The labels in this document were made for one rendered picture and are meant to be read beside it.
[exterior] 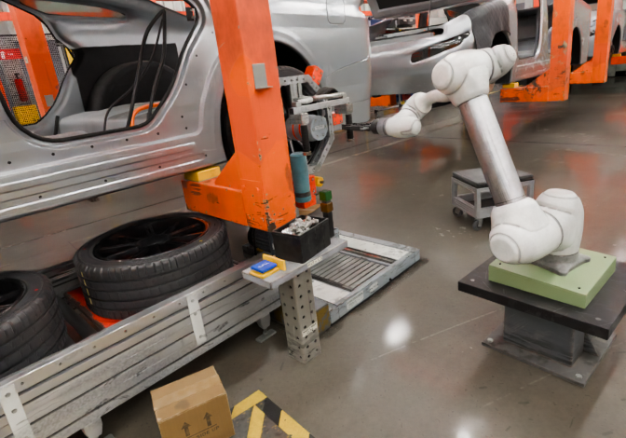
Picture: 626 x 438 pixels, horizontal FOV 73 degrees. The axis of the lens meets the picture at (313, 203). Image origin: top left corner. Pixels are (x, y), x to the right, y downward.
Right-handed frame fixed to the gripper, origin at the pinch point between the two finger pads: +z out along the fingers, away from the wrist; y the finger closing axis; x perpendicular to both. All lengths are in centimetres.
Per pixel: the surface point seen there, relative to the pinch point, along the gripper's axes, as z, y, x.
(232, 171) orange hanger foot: 7, -74, -7
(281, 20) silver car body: 36, -6, 59
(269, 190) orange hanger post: -16, -73, -13
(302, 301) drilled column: -35, -80, -55
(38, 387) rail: -8, -165, -50
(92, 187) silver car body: 36, -122, -4
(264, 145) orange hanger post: -16, -73, 5
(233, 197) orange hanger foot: 7, -76, -18
